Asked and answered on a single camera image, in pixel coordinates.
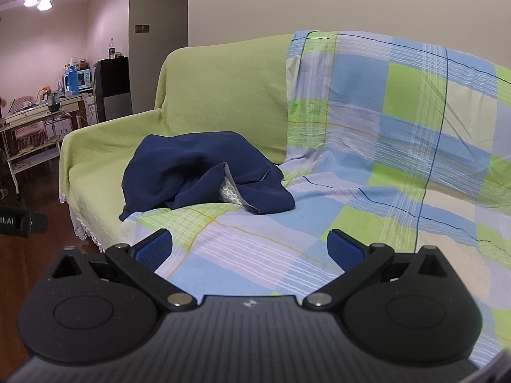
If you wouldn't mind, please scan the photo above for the plaid bed sheet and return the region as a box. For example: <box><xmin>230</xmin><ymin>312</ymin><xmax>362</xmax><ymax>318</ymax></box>
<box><xmin>119</xmin><ymin>29</ymin><xmax>511</xmax><ymax>368</ymax></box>

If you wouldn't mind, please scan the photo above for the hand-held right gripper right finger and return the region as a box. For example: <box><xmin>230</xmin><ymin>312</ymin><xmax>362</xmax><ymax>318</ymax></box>
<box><xmin>302</xmin><ymin>228</ymin><xmax>450</xmax><ymax>310</ymax></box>

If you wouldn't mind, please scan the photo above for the light blue toaster oven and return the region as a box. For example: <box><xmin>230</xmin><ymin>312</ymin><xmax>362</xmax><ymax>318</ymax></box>
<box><xmin>63</xmin><ymin>69</ymin><xmax>94</xmax><ymax>91</ymax></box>

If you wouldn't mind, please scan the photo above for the white storage rack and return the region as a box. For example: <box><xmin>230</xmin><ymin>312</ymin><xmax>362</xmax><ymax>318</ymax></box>
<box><xmin>0</xmin><ymin>125</ymin><xmax>65</xmax><ymax>197</ymax></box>

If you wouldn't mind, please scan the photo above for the navy garment with grey lining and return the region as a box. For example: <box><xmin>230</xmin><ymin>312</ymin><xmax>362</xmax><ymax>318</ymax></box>
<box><xmin>118</xmin><ymin>131</ymin><xmax>296</xmax><ymax>222</ymax></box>

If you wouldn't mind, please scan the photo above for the black refrigerator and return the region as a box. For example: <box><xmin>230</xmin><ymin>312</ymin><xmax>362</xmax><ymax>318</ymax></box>
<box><xmin>93</xmin><ymin>56</ymin><xmax>133</xmax><ymax>123</ymax></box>

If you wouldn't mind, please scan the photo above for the cluttered white table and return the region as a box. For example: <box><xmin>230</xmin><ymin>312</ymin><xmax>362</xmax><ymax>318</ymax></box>
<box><xmin>0</xmin><ymin>95</ymin><xmax>87</xmax><ymax>136</ymax></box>

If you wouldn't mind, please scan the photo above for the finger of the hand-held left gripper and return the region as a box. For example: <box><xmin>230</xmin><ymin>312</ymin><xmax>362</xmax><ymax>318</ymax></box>
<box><xmin>29</xmin><ymin>213</ymin><xmax>49</xmax><ymax>233</ymax></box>

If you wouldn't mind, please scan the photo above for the green covered sofa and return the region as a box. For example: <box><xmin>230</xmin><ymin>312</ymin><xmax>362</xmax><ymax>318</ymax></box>
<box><xmin>58</xmin><ymin>34</ymin><xmax>304</xmax><ymax>254</ymax></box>

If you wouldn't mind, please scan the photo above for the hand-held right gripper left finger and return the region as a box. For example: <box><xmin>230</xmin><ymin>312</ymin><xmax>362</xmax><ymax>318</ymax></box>
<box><xmin>48</xmin><ymin>228</ymin><xmax>197</xmax><ymax>312</ymax></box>

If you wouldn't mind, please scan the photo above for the pink checkered chair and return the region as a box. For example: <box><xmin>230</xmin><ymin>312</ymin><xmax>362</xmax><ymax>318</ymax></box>
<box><xmin>10</xmin><ymin>96</ymin><xmax>45</xmax><ymax>149</ymax></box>

